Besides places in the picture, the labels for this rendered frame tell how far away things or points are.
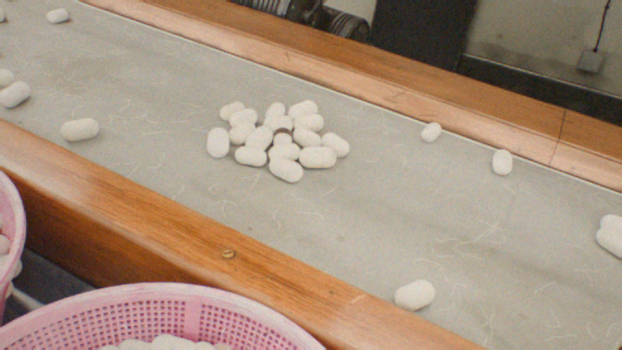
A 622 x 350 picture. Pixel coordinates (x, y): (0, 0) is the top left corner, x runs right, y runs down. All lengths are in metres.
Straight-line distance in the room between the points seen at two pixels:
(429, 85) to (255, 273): 0.39
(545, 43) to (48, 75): 2.20
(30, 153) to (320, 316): 0.29
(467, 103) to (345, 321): 0.38
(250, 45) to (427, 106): 0.25
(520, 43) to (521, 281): 2.15
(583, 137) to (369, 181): 0.27
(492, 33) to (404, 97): 1.94
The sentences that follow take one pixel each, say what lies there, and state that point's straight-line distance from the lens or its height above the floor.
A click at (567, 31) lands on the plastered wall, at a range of 2.57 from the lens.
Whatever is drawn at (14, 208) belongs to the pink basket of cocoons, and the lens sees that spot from 0.46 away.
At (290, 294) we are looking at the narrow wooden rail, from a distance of 0.38.
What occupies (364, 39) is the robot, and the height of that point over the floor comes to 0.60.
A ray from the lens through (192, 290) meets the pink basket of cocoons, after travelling 0.37.
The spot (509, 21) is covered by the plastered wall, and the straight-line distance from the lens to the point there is 2.56.
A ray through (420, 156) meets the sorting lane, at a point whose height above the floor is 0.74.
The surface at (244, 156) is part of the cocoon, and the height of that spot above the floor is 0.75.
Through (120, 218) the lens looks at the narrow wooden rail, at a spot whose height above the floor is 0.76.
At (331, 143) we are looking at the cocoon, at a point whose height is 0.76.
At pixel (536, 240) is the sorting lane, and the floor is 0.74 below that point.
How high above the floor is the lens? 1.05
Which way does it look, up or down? 37 degrees down
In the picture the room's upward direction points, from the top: 9 degrees clockwise
